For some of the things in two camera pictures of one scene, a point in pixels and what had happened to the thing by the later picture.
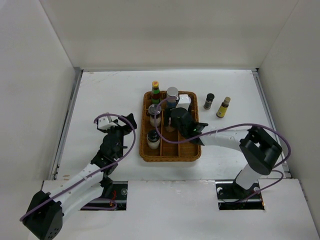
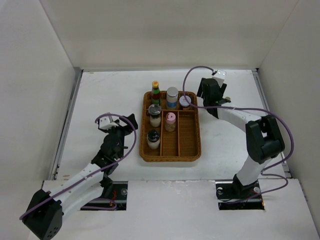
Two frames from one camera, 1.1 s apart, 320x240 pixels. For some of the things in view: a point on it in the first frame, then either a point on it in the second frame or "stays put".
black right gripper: (167, 115) to (222, 89)
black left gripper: (126, 129) stays put
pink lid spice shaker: (169, 128) stays put
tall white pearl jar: (172, 92) stays put
